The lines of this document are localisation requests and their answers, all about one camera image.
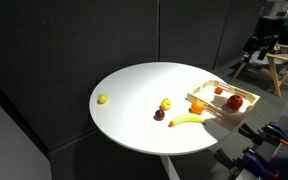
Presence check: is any white table pedestal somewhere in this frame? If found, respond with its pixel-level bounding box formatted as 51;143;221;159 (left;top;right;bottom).
159;154;182;180

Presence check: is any yellow banana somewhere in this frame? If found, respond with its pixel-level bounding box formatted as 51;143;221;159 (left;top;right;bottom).
168;113;206;128

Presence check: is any purple black spring clamp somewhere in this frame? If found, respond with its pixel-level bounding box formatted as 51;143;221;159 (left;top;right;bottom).
213;147;281;180
238;121;288;149

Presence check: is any wooden stool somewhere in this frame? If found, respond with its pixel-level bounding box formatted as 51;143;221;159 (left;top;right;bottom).
231;43;288;98

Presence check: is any yellow orange peach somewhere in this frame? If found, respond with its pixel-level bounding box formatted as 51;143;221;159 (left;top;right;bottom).
160;97;172;111

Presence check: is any red apple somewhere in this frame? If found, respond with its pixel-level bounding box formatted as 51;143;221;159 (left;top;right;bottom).
226;94;244;111

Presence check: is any light wooden slatted box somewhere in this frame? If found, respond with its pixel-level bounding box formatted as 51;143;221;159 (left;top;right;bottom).
186;79;261;123

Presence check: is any orange fruit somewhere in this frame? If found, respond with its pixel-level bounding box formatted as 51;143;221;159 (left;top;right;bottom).
190;99;206;115

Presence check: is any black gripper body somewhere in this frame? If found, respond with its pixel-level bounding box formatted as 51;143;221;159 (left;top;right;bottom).
243;34;279;62

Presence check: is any small yellow lemon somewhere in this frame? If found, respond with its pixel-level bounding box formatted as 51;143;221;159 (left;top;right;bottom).
97;93;109;105

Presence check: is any dark purple plum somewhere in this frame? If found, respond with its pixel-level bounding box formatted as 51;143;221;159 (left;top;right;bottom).
154;109;166;121

